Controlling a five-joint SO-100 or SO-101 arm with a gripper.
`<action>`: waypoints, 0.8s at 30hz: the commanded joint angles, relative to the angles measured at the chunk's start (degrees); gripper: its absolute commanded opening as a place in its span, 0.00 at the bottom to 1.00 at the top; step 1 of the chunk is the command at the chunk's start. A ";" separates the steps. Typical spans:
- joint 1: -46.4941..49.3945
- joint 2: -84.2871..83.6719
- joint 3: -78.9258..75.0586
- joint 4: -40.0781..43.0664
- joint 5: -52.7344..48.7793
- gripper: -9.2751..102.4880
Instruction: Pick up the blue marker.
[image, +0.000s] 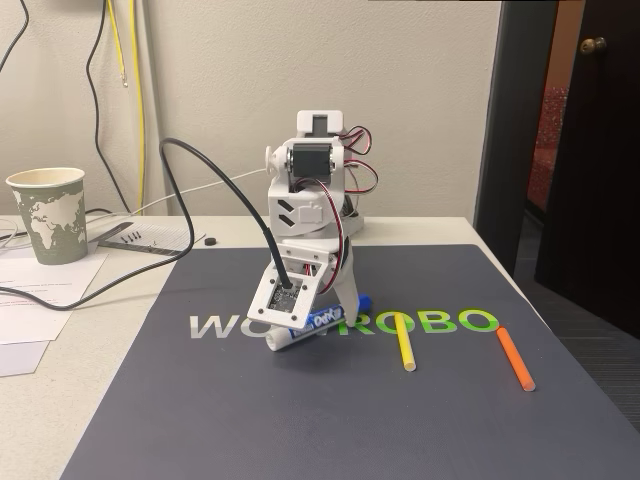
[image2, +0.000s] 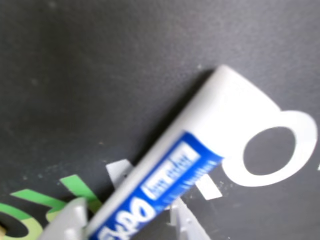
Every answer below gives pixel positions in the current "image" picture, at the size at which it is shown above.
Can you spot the small black round cap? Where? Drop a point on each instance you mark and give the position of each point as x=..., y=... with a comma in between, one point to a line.
x=210, y=241

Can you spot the brass door knob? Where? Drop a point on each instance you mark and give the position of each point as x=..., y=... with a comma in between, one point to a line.
x=593, y=45

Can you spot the red patterned fabric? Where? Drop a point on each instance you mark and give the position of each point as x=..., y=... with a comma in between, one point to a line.
x=547, y=145

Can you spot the grey WOWROBO mat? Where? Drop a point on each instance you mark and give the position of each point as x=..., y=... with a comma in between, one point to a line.
x=300, y=410

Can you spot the white printed paper sheet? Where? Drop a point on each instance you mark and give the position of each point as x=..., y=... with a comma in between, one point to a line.
x=30, y=285

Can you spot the white framed camera module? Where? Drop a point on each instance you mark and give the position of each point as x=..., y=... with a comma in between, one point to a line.
x=280, y=300

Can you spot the yellow chalk stick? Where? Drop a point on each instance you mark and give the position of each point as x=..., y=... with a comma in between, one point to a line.
x=405, y=345

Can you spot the orange chalk stick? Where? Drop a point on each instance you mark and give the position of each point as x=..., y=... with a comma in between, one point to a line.
x=515, y=360

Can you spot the paper cup with world map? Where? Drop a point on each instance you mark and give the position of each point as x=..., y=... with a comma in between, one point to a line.
x=50, y=225

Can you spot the blank white paper sheet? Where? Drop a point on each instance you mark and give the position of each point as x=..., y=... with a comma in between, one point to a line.
x=17, y=357

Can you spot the lined notepad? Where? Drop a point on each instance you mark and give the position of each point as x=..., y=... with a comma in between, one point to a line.
x=170, y=237

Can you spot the dark wooden door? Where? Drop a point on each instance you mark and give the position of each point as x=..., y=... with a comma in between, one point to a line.
x=595, y=175

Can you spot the blue Expo whiteboard marker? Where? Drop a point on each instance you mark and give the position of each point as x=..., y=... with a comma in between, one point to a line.
x=300, y=336

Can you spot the dark grey door frame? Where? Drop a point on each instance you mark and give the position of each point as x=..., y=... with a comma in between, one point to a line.
x=505, y=125

